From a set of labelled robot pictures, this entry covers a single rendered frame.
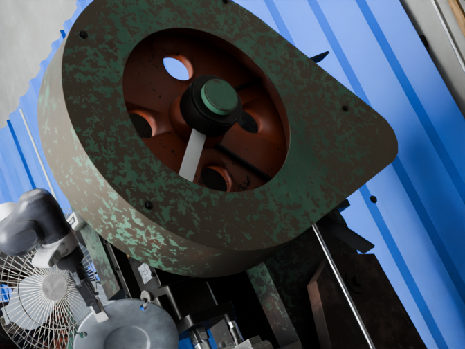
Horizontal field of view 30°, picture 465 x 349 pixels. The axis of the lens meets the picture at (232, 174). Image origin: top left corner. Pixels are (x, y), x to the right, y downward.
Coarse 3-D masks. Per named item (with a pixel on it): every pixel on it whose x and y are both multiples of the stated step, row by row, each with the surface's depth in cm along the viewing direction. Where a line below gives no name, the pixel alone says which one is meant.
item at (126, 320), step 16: (112, 304) 233; (128, 304) 234; (96, 320) 234; (112, 320) 235; (128, 320) 236; (144, 320) 238; (160, 320) 239; (96, 336) 236; (112, 336) 238; (128, 336) 239; (144, 336) 240; (160, 336) 241; (176, 336) 242
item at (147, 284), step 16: (128, 256) 256; (144, 272) 252; (144, 288) 254; (160, 288) 247; (176, 288) 245; (192, 288) 247; (208, 288) 250; (144, 304) 253; (160, 304) 243; (176, 304) 242; (192, 304) 245; (208, 304) 248; (176, 320) 243
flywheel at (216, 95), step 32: (160, 32) 242; (192, 32) 247; (128, 64) 231; (160, 64) 237; (192, 64) 243; (224, 64) 249; (256, 64) 252; (128, 96) 226; (160, 96) 231; (192, 96) 222; (224, 96) 224; (256, 96) 250; (160, 128) 226; (192, 128) 226; (224, 128) 225; (288, 128) 248; (160, 160) 221; (192, 160) 220; (224, 160) 232; (256, 160) 238
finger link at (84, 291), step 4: (80, 280) 222; (76, 284) 222; (84, 284) 223; (76, 288) 223; (80, 288) 224; (84, 288) 224; (88, 288) 225; (80, 292) 224; (84, 292) 225; (88, 292) 225; (84, 296) 226; (88, 296) 226; (92, 296) 226; (84, 300) 226; (88, 300) 227; (92, 300) 227; (88, 304) 227
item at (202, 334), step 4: (200, 328) 249; (192, 332) 249; (196, 332) 248; (200, 332) 248; (204, 332) 249; (192, 336) 249; (196, 336) 248; (200, 336) 247; (204, 336) 248; (192, 340) 249; (196, 340) 248; (200, 340) 248; (196, 344) 251
